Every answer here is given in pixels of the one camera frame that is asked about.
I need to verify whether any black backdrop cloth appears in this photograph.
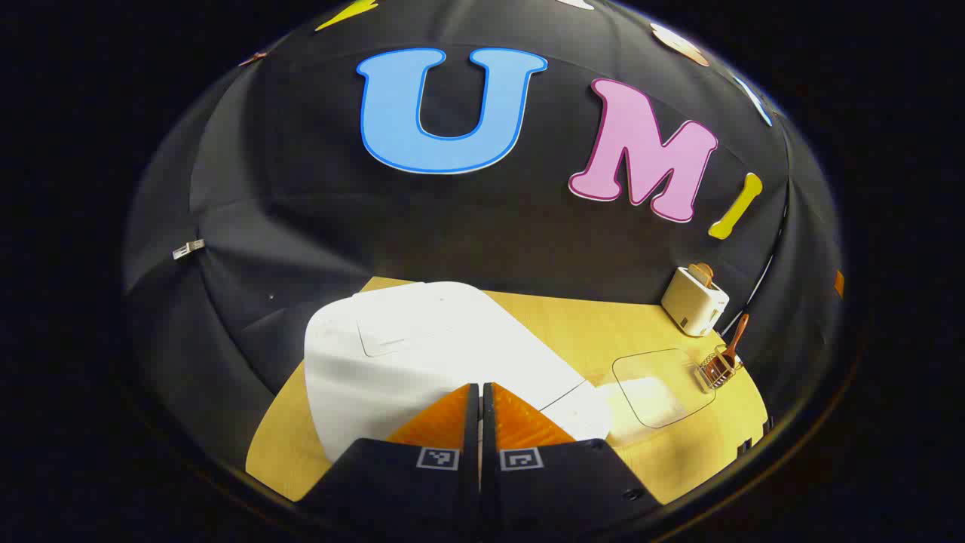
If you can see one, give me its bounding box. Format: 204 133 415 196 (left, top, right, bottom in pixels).
123 0 845 468

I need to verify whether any white rice cooker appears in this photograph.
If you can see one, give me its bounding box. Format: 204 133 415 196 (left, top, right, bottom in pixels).
304 281 613 462

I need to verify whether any wall cable with white bands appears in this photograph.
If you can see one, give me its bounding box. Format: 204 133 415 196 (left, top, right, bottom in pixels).
720 204 789 336

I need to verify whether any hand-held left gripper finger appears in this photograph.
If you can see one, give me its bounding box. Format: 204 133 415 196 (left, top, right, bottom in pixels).
298 382 481 543
482 382 664 543

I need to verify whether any wire chopstick holder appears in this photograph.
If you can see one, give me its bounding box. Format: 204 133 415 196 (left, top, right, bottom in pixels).
697 351 743 390

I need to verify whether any brown wooden spoon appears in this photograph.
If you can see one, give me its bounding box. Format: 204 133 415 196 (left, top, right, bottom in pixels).
720 313 750 370

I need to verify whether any white toaster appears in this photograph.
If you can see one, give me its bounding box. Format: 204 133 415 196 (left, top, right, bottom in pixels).
661 265 730 337

